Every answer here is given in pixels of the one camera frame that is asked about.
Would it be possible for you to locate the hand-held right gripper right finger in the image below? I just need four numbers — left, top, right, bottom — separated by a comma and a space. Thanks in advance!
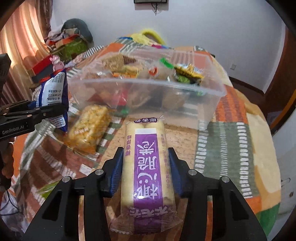
168, 147, 269, 241

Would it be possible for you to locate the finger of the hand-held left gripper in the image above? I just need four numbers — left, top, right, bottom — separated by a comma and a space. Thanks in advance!
0, 103, 67, 124
0, 100, 30, 112

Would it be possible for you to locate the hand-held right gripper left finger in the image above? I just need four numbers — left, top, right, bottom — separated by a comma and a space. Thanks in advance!
22, 146, 125, 241

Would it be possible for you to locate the blue white snack bag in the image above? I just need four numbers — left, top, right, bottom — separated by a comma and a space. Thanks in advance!
28, 70, 69, 133

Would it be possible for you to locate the purple label cracker pack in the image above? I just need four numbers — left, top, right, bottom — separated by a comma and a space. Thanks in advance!
109, 115, 183, 235

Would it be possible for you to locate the yellow corn puff pack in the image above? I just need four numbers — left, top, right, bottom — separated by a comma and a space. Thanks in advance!
63, 104, 112, 154

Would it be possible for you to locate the red snack packet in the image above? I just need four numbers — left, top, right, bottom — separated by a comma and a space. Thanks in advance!
99, 89, 130, 109

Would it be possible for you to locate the clear plastic container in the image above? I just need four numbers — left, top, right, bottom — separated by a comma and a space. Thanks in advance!
67, 45, 227, 130

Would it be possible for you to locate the square brown biscuit pack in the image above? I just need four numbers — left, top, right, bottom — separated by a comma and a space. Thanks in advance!
102, 54, 126, 70

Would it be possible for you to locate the small brown biscuit pack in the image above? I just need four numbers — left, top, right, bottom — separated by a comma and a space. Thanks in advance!
111, 66, 140, 78

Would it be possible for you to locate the green jelly cup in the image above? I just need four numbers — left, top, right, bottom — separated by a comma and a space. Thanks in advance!
174, 74, 205, 96

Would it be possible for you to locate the brown cake bar pack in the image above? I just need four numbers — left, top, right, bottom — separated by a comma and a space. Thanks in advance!
122, 54, 139, 65

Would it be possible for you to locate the yellow green snack packet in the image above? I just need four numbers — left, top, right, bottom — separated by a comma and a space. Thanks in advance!
173, 64, 204, 84

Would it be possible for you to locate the clear candy with green end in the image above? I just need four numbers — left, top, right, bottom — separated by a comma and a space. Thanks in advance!
148, 58, 174, 79

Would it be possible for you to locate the person's left hand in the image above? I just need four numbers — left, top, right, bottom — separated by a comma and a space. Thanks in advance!
1, 142, 15, 179

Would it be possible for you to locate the dark blue box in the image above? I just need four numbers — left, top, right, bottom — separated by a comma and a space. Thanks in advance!
32, 67, 55, 82

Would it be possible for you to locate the red box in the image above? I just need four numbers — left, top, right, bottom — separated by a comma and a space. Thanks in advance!
31, 56, 55, 73

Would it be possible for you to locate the pink toy rabbit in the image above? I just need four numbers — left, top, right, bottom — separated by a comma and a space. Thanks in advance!
51, 55, 65, 71

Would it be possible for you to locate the orange striped patchwork blanket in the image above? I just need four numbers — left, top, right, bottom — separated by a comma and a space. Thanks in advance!
14, 38, 281, 241

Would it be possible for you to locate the orange striped curtain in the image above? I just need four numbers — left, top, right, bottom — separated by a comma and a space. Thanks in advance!
0, 0, 52, 77

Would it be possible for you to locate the green bag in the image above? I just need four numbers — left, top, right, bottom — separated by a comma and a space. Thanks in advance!
57, 39, 89, 61

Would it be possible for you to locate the green plastic wrapper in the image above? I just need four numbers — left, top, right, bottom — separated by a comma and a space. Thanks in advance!
37, 181, 60, 200

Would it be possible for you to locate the pile of paper boxes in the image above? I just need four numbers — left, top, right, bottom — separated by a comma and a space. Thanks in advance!
45, 30, 81, 50

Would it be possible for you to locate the grey cushion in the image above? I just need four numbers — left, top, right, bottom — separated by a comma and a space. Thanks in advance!
60, 19, 93, 42

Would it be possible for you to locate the white sliding wardrobe door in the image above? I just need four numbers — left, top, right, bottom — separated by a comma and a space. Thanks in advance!
272, 130, 296, 209

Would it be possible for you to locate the yellow plush cushion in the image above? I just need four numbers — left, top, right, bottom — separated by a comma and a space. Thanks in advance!
131, 28, 166, 45

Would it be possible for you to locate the brown wooden door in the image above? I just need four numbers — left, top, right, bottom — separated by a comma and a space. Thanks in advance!
264, 28, 296, 137

